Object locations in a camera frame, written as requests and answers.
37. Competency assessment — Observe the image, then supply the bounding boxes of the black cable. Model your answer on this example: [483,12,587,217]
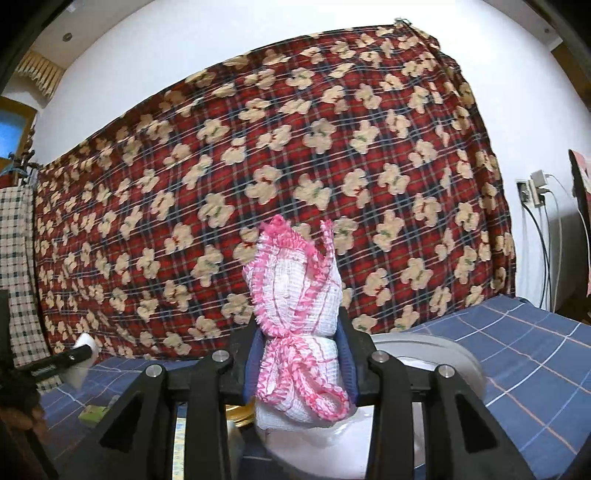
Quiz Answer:
[524,203,553,310]

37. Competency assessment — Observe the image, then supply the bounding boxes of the white cable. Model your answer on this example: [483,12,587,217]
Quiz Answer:
[547,174,578,310]

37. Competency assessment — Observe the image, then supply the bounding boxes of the person's left hand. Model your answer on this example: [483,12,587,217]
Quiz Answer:
[0,373,44,432]

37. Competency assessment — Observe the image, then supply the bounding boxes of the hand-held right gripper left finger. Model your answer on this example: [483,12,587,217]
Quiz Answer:
[69,323,264,480]

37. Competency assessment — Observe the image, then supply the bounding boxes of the wooden framed window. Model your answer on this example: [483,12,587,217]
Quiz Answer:
[0,97,38,160]

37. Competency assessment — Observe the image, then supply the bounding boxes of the blue plaid bed sheet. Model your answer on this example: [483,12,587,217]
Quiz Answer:
[39,295,591,480]

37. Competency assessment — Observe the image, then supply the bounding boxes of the jar with amber lid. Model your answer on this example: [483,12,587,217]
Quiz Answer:
[224,401,259,425]

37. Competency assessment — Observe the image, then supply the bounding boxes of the pink and white frilled cloth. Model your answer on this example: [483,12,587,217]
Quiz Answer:
[243,215,350,432]

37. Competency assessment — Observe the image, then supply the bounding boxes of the beige checkered cloth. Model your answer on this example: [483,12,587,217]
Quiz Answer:
[0,185,61,393]

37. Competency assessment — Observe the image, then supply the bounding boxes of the red plaid bear-print blanket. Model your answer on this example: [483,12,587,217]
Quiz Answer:
[34,18,517,361]

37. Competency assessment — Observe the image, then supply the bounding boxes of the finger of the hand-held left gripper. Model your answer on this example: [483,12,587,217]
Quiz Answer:
[16,346,93,378]

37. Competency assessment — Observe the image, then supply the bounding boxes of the beige fringed hanging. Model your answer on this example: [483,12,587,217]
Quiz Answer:
[16,50,65,97]

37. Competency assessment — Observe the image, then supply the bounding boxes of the wall socket with chargers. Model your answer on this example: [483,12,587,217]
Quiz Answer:
[530,170,552,208]

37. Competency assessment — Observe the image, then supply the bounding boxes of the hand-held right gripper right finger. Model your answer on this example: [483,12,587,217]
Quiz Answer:
[335,318,536,480]

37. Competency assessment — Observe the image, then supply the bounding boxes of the silver metal basin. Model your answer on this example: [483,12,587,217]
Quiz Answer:
[259,333,486,480]

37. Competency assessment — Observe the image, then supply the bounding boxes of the wooden door frame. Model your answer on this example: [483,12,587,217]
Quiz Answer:
[549,28,591,112]

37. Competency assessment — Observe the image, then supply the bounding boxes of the small white cloth piece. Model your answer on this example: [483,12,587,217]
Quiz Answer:
[69,332,100,388]

